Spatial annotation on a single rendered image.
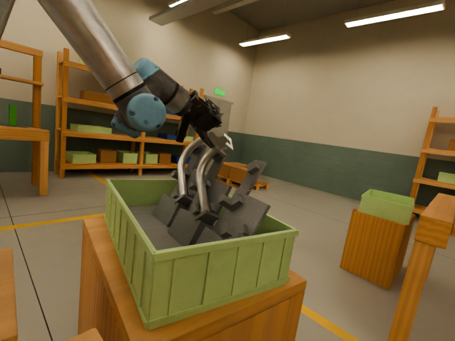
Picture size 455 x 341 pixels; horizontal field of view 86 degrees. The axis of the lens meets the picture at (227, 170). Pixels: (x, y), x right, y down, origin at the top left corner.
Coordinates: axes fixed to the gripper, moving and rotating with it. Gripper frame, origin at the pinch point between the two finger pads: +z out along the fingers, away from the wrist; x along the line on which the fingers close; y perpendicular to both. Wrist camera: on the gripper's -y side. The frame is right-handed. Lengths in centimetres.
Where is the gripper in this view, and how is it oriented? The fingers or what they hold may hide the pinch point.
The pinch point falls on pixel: (222, 141)
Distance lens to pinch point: 84.9
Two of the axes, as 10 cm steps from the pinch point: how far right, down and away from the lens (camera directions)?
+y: 7.5, -4.8, -4.5
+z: 6.5, 4.2, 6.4
